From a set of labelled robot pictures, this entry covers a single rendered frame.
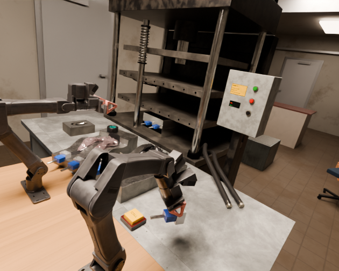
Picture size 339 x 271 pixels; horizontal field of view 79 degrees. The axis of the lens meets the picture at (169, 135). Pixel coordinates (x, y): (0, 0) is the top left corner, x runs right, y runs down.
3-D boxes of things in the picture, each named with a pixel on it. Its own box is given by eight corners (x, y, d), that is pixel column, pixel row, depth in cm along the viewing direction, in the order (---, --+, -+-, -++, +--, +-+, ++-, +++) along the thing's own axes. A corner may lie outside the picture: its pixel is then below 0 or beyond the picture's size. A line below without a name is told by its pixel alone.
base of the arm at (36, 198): (35, 164, 103) (18, 168, 98) (50, 184, 91) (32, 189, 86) (36, 178, 106) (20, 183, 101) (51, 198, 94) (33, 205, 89)
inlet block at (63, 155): (50, 169, 110) (49, 161, 108) (44, 166, 112) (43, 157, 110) (71, 161, 121) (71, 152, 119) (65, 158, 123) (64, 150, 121)
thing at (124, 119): (193, 169, 156) (195, 162, 154) (103, 119, 235) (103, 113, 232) (241, 147, 216) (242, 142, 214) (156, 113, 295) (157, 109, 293)
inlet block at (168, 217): (151, 228, 74) (153, 216, 72) (147, 218, 78) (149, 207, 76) (183, 223, 79) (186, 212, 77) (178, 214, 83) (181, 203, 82)
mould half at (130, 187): (120, 204, 98) (122, 179, 93) (93, 178, 114) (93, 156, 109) (185, 173, 134) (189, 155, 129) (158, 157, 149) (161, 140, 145)
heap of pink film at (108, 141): (96, 158, 122) (96, 146, 119) (74, 149, 129) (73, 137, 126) (123, 145, 145) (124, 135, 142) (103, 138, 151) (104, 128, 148)
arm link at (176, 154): (169, 159, 80) (166, 135, 72) (188, 168, 76) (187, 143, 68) (150, 179, 73) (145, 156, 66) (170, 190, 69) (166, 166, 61)
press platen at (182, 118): (197, 130, 160) (199, 124, 158) (117, 97, 227) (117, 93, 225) (239, 120, 213) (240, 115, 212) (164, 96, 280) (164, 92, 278)
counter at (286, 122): (219, 115, 674) (225, 90, 645) (303, 143, 526) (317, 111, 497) (205, 118, 616) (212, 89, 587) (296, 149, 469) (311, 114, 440)
